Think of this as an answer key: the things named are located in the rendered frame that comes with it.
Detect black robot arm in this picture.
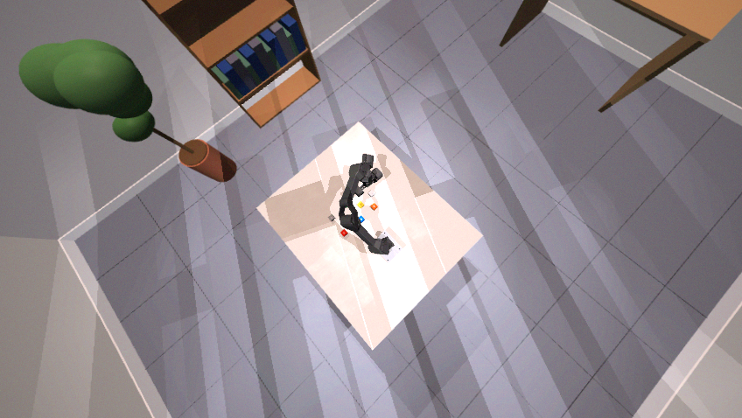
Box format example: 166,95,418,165
339,153,395,255

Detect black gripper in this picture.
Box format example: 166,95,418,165
355,168,383,197

